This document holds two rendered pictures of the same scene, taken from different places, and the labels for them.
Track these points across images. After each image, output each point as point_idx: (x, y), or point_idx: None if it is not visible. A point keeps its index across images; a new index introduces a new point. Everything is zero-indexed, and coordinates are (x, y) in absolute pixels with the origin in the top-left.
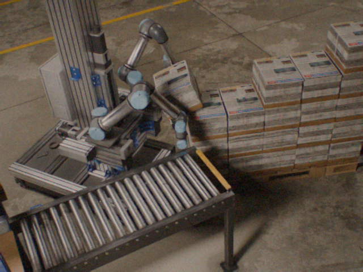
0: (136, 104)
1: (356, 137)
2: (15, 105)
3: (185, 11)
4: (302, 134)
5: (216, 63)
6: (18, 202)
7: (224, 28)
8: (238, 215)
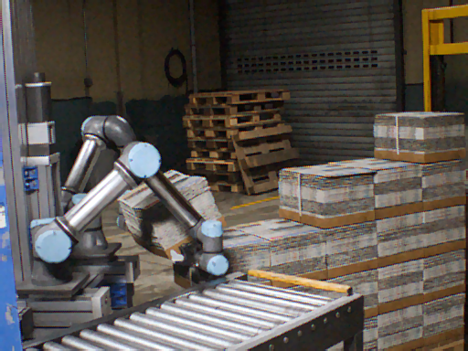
0: (140, 165)
1: (455, 287)
2: None
3: None
4: (382, 283)
5: (155, 297)
6: None
7: (145, 265)
8: None
